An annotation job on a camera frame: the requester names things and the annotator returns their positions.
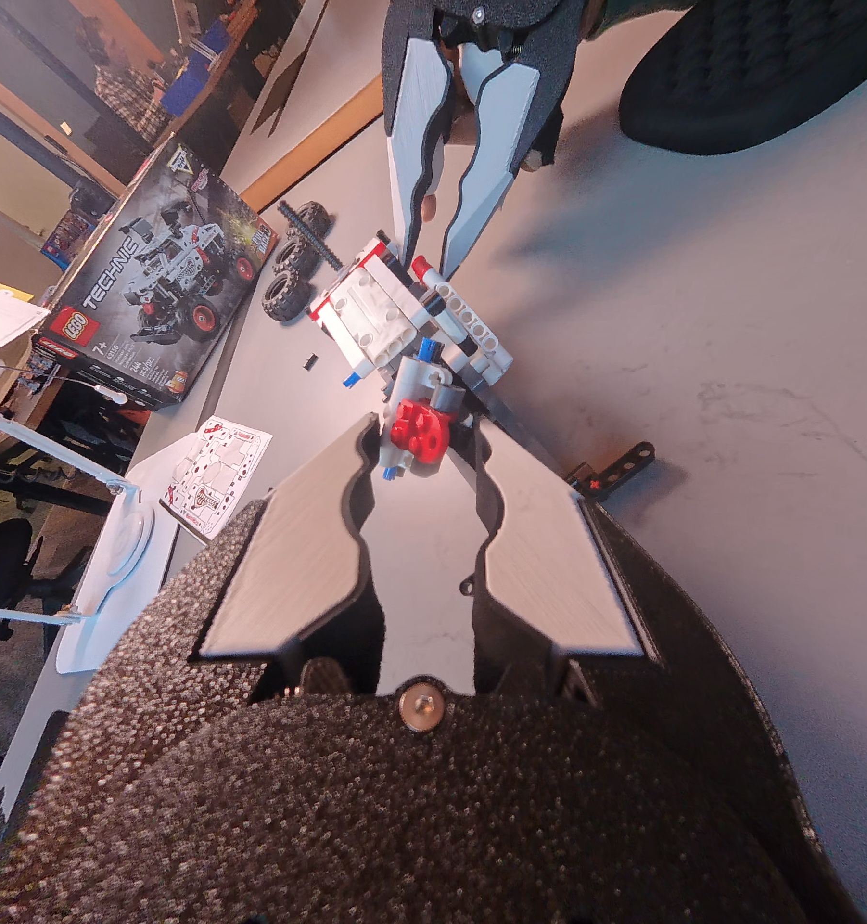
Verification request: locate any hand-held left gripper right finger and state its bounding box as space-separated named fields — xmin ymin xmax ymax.
xmin=470 ymin=419 xmax=651 ymax=662

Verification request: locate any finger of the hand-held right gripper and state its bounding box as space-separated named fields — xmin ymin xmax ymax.
xmin=440 ymin=44 xmax=544 ymax=280
xmin=388 ymin=37 xmax=458 ymax=277

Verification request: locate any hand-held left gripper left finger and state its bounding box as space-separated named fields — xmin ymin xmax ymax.
xmin=200 ymin=415 xmax=377 ymax=662

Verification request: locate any black toy vehicle chassis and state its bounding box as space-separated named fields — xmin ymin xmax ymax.
xmin=307 ymin=229 xmax=660 ymax=501

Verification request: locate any small white toy brick assembly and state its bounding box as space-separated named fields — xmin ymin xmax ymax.
xmin=379 ymin=338 xmax=465 ymax=480

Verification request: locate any grey desk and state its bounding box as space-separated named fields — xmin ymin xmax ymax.
xmin=0 ymin=0 xmax=867 ymax=924

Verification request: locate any white sticker sheet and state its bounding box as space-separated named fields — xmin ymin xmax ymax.
xmin=160 ymin=416 xmax=274 ymax=541

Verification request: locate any white book stand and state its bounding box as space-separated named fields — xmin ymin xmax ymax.
xmin=0 ymin=279 xmax=162 ymax=678

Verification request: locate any black wrist rest pad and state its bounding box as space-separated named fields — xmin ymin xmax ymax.
xmin=619 ymin=0 xmax=867 ymax=157

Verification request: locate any toy set cardboard box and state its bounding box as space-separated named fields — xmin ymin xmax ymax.
xmin=33 ymin=138 xmax=280 ymax=411

